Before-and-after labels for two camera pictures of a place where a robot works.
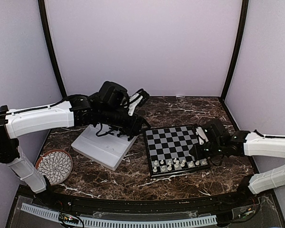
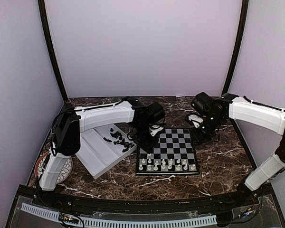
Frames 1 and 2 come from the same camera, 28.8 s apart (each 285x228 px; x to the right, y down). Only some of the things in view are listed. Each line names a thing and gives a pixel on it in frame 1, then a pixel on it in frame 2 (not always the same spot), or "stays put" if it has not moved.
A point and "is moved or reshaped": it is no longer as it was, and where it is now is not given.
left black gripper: (133, 128) → (147, 146)
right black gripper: (197, 154) → (199, 139)
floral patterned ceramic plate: (55, 164) stays put
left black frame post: (42, 12) stays put
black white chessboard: (167, 150) is moved or reshaped
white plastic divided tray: (108, 151) is moved or reshaped
